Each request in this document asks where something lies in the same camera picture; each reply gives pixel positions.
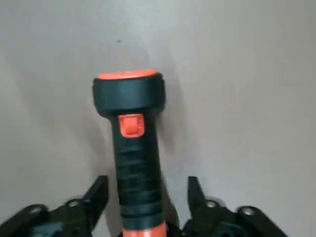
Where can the orange black barcode scanner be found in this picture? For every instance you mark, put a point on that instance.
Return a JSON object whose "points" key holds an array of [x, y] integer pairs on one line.
{"points": [[135, 160]]}

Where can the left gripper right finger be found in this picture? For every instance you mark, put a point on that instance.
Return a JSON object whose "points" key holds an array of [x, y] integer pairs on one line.
{"points": [[222, 222]]}

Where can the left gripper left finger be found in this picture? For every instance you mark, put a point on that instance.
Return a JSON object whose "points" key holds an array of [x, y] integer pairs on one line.
{"points": [[74, 217]]}

